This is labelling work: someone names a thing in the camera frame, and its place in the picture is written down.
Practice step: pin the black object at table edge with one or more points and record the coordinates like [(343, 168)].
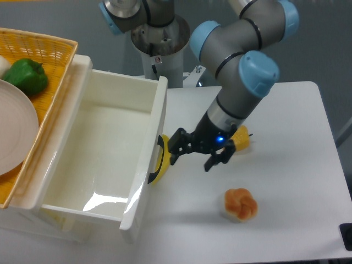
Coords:
[(346, 232)]

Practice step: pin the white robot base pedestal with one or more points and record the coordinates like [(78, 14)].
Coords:
[(162, 53)]

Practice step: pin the yellow bell pepper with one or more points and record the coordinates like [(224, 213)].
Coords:
[(241, 138)]

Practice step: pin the white drawer cabinet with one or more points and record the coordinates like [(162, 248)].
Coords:
[(25, 212)]

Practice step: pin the yellow banana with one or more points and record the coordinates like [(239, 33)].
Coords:
[(163, 160)]

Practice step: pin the white round vegetable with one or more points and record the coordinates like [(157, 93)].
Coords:
[(4, 66)]

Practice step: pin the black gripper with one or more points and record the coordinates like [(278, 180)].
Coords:
[(207, 138)]

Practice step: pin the knotted bread roll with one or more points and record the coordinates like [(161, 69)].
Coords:
[(240, 204)]

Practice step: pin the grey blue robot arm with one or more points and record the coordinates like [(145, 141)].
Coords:
[(232, 54)]

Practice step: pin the white drawer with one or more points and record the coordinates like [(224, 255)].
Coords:
[(102, 174)]

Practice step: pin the green bell pepper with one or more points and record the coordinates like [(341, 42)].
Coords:
[(28, 76)]

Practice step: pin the pink plate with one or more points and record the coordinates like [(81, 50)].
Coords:
[(19, 126)]

